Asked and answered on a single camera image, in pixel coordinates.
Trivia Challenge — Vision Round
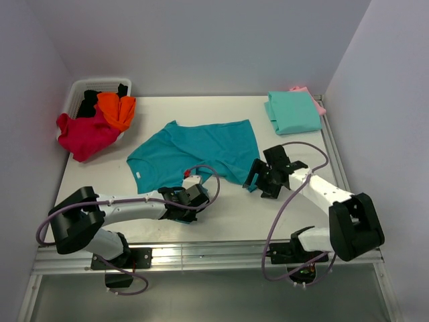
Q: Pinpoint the aluminium table edge rail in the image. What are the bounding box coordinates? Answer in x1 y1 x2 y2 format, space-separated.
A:
32 239 385 276

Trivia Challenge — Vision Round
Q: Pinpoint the orange t shirt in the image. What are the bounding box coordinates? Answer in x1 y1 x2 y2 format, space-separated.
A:
97 92 136 132

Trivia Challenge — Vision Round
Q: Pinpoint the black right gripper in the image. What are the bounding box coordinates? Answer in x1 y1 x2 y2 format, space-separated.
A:
243 158 282 199

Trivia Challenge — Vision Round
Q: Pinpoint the folded pink t shirt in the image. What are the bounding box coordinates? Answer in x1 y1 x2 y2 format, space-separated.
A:
289 86 326 117

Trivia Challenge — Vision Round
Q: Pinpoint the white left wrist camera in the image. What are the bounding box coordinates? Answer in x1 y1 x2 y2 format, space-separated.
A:
182 170 202 189

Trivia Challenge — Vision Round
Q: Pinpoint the black t shirt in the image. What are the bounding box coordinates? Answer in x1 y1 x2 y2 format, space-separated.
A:
76 83 128 118

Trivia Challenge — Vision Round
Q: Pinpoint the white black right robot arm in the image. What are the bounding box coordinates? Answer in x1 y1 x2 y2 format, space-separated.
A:
243 145 385 264

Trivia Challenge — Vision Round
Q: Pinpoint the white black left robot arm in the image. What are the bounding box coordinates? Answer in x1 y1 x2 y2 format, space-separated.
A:
49 184 210 268

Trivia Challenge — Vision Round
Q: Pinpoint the magenta t shirt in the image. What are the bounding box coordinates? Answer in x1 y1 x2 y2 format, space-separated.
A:
56 109 121 162

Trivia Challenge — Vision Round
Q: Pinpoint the folded mint t shirt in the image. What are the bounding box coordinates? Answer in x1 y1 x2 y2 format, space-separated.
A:
264 91 322 136

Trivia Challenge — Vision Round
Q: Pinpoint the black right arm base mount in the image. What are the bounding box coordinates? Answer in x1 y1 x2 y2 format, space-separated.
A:
261 241 336 288

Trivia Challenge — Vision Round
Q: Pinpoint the teal t shirt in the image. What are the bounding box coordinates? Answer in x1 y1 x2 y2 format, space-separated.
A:
127 119 259 193

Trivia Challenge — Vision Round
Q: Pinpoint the white plastic laundry basket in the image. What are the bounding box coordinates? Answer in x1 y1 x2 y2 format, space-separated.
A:
55 77 133 148

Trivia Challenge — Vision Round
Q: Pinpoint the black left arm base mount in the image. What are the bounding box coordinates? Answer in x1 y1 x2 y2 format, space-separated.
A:
90 247 152 290

